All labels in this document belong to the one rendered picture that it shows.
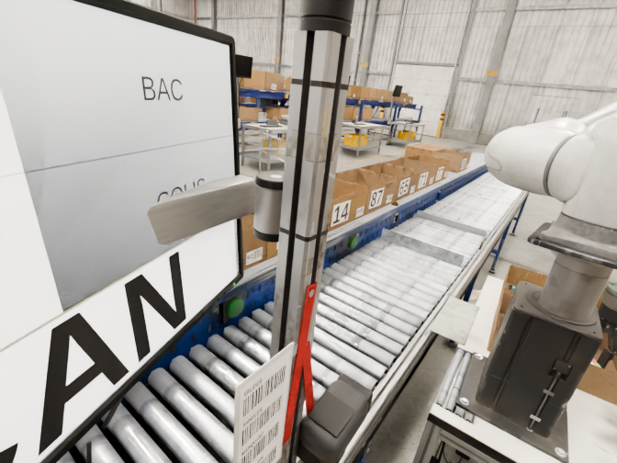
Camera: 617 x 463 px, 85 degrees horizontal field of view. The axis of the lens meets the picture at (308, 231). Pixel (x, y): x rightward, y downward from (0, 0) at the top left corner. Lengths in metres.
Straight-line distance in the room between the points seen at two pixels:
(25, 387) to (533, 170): 0.96
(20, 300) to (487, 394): 1.04
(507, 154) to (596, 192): 0.22
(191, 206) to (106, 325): 0.12
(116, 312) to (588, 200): 0.86
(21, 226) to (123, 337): 0.13
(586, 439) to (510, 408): 0.20
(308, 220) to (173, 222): 0.13
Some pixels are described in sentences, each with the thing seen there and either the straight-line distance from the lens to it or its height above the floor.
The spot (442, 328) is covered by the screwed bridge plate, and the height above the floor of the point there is 0.75.
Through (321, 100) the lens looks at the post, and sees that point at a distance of 0.31.
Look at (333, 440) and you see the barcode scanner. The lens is 0.53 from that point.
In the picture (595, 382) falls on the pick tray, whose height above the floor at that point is 0.80.
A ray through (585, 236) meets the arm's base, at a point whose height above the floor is 1.28.
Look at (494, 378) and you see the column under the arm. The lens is 1.08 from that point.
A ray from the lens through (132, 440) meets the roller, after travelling 0.97.
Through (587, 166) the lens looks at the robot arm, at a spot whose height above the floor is 1.42.
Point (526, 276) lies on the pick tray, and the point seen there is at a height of 0.81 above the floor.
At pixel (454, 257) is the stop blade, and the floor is 0.78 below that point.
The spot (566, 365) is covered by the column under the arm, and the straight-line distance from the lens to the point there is 1.03.
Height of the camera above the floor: 1.51
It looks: 23 degrees down
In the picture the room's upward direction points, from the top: 6 degrees clockwise
